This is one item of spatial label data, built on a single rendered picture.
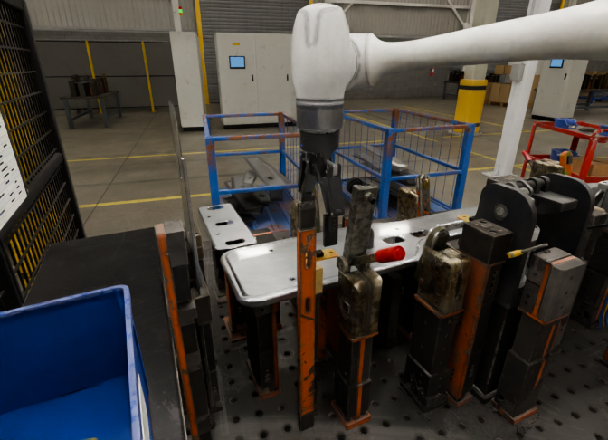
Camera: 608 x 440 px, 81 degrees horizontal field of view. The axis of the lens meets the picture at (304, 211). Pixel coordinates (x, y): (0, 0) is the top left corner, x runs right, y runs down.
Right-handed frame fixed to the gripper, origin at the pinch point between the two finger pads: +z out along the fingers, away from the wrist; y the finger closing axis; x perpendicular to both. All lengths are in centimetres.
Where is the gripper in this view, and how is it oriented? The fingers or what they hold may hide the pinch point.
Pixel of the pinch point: (318, 225)
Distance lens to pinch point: 76.8
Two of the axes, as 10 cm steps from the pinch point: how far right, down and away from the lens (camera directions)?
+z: 0.1, 9.3, 3.7
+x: -9.1, 1.6, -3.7
